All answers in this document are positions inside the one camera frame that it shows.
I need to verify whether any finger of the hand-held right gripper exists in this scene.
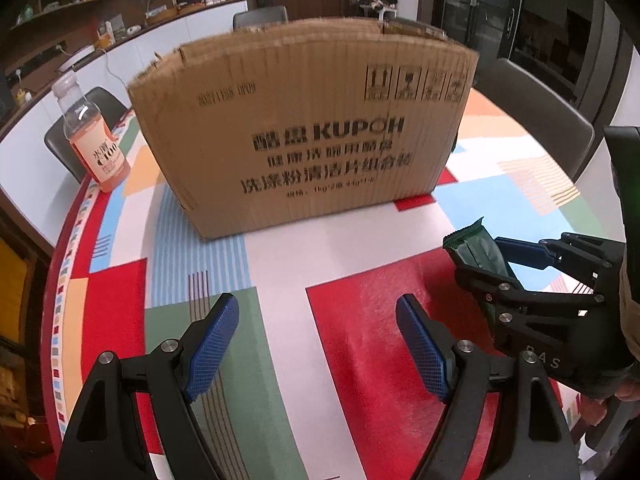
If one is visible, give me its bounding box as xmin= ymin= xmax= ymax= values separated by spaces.
xmin=494 ymin=233 xmax=627 ymax=292
xmin=454 ymin=266 xmax=607 ymax=342

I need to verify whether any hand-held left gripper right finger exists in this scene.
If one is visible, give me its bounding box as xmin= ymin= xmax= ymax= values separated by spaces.
xmin=396 ymin=294 xmax=581 ymax=480

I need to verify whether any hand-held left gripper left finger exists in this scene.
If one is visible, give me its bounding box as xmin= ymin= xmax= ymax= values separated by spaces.
xmin=55 ymin=292 xmax=240 ymax=480

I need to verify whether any dark green snack packet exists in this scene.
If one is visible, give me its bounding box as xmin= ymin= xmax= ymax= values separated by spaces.
xmin=442 ymin=216 xmax=523 ymax=286

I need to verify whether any brown cardboard box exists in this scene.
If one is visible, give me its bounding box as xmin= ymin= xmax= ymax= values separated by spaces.
xmin=127 ymin=16 xmax=480 ymax=240

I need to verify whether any person's right forearm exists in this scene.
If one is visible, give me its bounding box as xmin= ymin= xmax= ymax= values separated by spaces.
xmin=619 ymin=245 xmax=640 ymax=361

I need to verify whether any person's right hand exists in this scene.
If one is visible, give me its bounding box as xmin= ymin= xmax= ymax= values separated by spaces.
xmin=611 ymin=359 xmax=640 ymax=404

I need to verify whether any colourful patchwork tablecloth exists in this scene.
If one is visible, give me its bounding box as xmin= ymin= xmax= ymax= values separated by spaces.
xmin=40 ymin=87 xmax=621 ymax=480

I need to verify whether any dark grey dining chair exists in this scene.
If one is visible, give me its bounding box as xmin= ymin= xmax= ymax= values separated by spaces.
xmin=232 ymin=6 xmax=290 ymax=31
xmin=474 ymin=57 xmax=596 ymax=181
xmin=44 ymin=86 xmax=132 ymax=183

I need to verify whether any pink drink bottle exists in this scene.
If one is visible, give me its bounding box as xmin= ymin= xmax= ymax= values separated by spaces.
xmin=51 ymin=71 xmax=132 ymax=193

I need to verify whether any black framed glass door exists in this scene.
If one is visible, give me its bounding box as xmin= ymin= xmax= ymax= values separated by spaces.
xmin=432 ymin=0 xmax=626 ymax=116

